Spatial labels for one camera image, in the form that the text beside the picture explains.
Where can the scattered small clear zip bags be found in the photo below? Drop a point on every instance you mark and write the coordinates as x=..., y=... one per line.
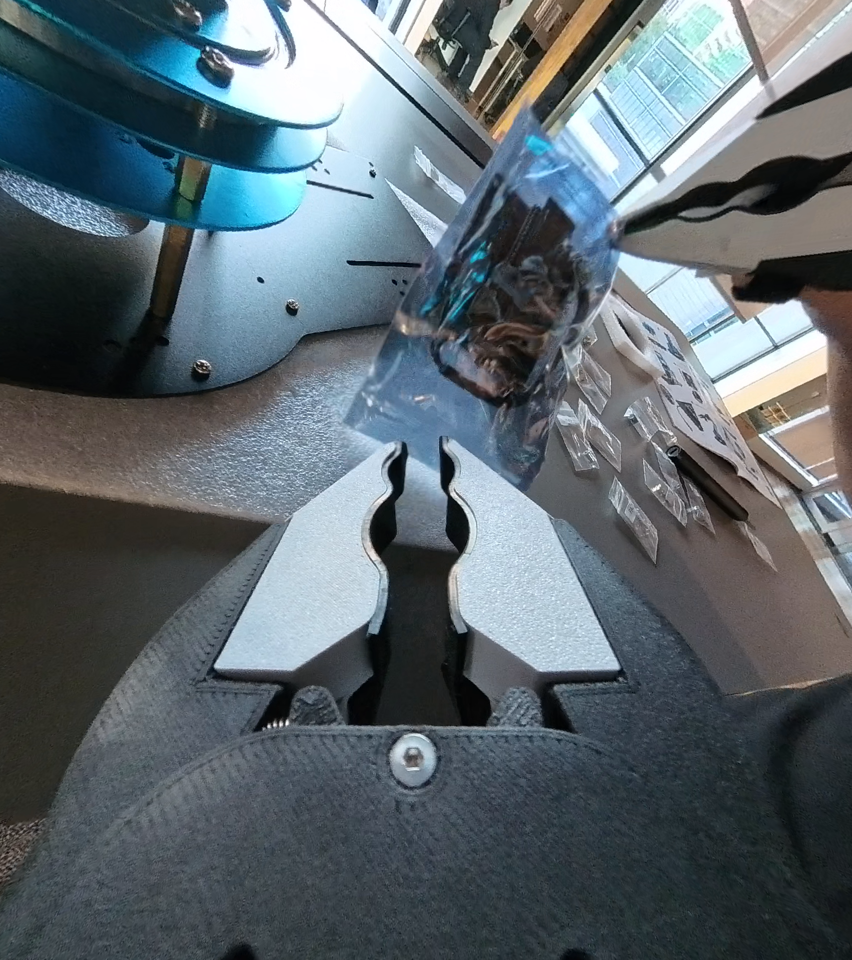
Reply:
x=606, y=443

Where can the blue toy robot arm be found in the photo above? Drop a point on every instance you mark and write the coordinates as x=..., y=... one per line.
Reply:
x=126, y=120

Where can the black metal base plate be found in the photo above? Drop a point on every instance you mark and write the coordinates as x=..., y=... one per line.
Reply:
x=321, y=285

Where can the dark parts bag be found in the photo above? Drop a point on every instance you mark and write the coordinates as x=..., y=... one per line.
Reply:
x=508, y=285

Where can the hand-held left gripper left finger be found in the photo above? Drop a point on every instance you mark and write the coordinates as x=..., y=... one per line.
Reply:
x=306, y=600

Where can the printed instruction manual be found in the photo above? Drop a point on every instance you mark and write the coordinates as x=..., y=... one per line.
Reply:
x=696, y=405

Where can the black screwdriver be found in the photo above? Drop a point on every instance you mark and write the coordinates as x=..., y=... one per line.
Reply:
x=708, y=480

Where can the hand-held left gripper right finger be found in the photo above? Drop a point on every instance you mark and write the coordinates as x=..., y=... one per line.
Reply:
x=538, y=593

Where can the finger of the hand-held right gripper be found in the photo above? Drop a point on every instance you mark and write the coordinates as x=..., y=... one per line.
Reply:
x=786, y=225
x=786, y=143

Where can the dark grey desk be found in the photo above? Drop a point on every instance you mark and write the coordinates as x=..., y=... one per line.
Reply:
x=81, y=630

